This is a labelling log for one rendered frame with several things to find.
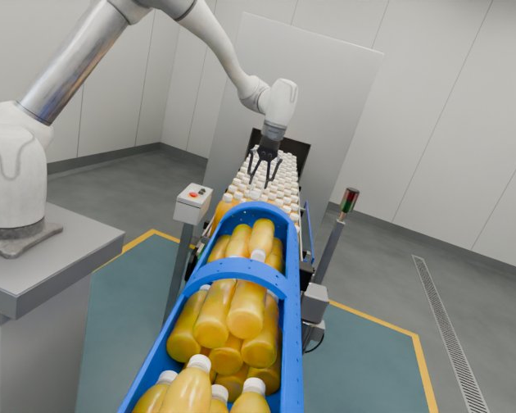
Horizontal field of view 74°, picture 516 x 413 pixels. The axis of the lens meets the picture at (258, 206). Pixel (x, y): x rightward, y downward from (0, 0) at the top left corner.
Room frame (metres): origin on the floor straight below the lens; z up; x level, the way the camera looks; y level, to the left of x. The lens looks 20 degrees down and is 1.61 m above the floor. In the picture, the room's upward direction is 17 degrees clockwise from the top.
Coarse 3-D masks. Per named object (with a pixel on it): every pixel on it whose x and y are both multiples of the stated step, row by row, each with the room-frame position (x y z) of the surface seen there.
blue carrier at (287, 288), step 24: (240, 216) 1.07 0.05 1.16; (264, 216) 1.07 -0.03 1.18; (288, 216) 1.07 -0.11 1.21; (288, 240) 0.89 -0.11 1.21; (216, 264) 0.65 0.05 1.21; (240, 264) 0.65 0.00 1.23; (264, 264) 0.67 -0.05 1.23; (288, 264) 0.75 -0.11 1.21; (192, 288) 0.61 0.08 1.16; (288, 288) 0.65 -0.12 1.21; (288, 312) 0.57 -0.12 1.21; (168, 336) 0.56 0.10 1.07; (288, 336) 0.50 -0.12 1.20; (168, 360) 0.54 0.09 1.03; (288, 360) 0.45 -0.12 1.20; (144, 384) 0.44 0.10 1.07; (288, 384) 0.40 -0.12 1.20; (120, 408) 0.33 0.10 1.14; (288, 408) 0.36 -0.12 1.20
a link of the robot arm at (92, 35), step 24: (96, 0) 1.01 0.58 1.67; (120, 0) 1.01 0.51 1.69; (96, 24) 0.99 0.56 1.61; (120, 24) 1.03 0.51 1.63; (72, 48) 0.96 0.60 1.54; (96, 48) 0.99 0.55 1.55; (48, 72) 0.93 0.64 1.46; (72, 72) 0.95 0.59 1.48; (24, 96) 0.90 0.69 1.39; (48, 96) 0.92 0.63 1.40; (72, 96) 0.98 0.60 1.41; (0, 120) 0.84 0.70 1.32; (24, 120) 0.87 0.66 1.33; (48, 120) 0.93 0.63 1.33; (48, 144) 0.93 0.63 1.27
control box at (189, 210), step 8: (192, 184) 1.41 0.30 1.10; (184, 192) 1.30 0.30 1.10; (208, 192) 1.38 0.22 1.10; (184, 200) 1.23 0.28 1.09; (192, 200) 1.24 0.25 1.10; (200, 200) 1.26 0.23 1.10; (208, 200) 1.37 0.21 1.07; (176, 208) 1.23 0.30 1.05; (184, 208) 1.23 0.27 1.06; (192, 208) 1.23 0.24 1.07; (200, 208) 1.23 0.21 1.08; (176, 216) 1.23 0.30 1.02; (184, 216) 1.23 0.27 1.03; (192, 216) 1.23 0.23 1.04; (200, 216) 1.26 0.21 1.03; (192, 224) 1.23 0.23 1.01
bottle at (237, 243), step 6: (234, 228) 1.02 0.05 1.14; (240, 228) 0.99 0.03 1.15; (246, 228) 1.00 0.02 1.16; (234, 234) 0.95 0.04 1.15; (240, 234) 0.94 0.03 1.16; (246, 234) 0.96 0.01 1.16; (234, 240) 0.90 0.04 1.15; (240, 240) 0.90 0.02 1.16; (246, 240) 0.92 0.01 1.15; (228, 246) 0.88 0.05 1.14; (234, 246) 0.87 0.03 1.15; (240, 246) 0.88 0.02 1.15; (246, 246) 0.89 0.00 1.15; (228, 252) 0.86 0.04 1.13; (234, 252) 0.85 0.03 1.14; (240, 252) 0.86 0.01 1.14; (246, 252) 0.87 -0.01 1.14
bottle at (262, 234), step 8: (256, 224) 0.99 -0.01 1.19; (264, 224) 0.98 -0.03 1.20; (272, 224) 1.01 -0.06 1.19; (256, 232) 0.92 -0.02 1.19; (264, 232) 0.92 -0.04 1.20; (272, 232) 0.96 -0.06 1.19; (256, 240) 0.87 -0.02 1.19; (264, 240) 0.87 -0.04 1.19; (272, 240) 0.91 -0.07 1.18; (248, 248) 0.87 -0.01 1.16; (256, 248) 0.84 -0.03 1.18; (264, 248) 0.85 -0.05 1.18; (272, 248) 0.89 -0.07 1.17
